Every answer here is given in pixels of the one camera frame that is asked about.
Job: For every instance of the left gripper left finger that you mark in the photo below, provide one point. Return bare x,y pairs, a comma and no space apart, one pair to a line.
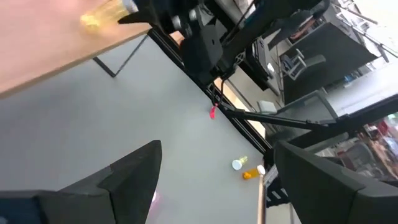
93,199

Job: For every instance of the small yellow pill bottle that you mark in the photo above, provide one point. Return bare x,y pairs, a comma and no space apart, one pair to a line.
99,17

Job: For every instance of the small orange pill bottle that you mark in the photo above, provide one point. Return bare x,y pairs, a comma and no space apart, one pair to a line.
251,173

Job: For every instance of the wooden shelf with black legs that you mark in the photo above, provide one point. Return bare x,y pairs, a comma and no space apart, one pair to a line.
46,46

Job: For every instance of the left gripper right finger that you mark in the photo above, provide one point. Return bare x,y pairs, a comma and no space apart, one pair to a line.
335,199

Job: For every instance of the small dark pink pill bottle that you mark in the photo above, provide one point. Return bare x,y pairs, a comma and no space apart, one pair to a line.
155,202

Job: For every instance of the grey office chair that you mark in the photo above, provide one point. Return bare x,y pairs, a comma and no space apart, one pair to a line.
300,63

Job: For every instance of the black aluminium table frame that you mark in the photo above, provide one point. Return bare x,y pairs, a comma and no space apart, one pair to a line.
248,132

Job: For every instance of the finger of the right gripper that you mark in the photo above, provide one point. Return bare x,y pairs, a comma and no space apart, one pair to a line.
144,12

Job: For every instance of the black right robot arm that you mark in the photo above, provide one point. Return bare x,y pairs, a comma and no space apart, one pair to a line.
267,18

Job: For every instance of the small yellow-green pill bottle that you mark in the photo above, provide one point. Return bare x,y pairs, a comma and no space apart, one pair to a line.
238,163

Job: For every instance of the black keyboard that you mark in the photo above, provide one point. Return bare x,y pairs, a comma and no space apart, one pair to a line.
261,59

